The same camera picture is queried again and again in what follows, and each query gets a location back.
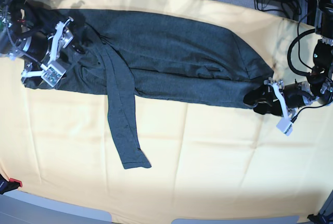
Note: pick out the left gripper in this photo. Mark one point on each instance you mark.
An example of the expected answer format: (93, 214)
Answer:
(281, 100)

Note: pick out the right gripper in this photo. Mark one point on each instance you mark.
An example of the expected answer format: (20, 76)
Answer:
(51, 71)

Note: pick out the dark grey long-sleeve T-shirt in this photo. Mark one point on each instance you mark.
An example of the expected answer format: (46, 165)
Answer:
(131, 53)

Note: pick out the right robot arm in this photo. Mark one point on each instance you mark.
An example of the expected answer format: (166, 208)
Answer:
(37, 36)

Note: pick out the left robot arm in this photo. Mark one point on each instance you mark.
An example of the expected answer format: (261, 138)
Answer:
(320, 75)

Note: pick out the yellow table cloth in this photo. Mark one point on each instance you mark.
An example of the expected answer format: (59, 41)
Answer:
(206, 162)

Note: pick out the black clamp lower right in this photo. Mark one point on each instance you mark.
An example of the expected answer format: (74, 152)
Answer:
(320, 219)

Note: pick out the red and black clamp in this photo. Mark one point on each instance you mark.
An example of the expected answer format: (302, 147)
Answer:
(9, 185)

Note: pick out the black table leg post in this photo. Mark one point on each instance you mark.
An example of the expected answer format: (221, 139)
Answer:
(312, 5)

